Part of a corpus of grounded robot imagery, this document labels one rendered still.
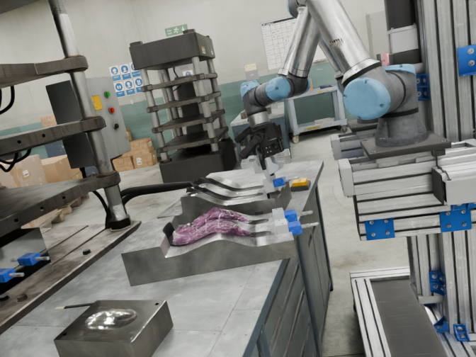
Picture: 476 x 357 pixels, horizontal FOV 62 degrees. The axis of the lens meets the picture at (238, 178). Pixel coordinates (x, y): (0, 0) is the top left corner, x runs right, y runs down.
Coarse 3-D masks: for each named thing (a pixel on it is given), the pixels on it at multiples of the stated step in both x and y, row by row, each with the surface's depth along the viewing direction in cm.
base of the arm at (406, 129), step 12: (384, 120) 119; (396, 120) 116; (408, 120) 115; (420, 120) 117; (384, 132) 119; (396, 132) 116; (408, 132) 115; (420, 132) 117; (384, 144) 119; (396, 144) 116; (408, 144) 115
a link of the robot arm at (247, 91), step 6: (246, 84) 141; (252, 84) 140; (258, 84) 142; (240, 90) 143; (246, 90) 140; (252, 90) 140; (246, 96) 141; (252, 96) 139; (246, 102) 141; (252, 102) 140; (246, 108) 142; (252, 108) 141; (258, 108) 140; (264, 108) 142; (246, 114) 144; (252, 114) 141
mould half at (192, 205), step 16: (192, 192) 155; (224, 192) 159; (240, 192) 160; (256, 192) 154; (288, 192) 162; (176, 208) 164; (192, 208) 152; (208, 208) 150; (224, 208) 148; (240, 208) 146; (256, 208) 144; (272, 208) 142
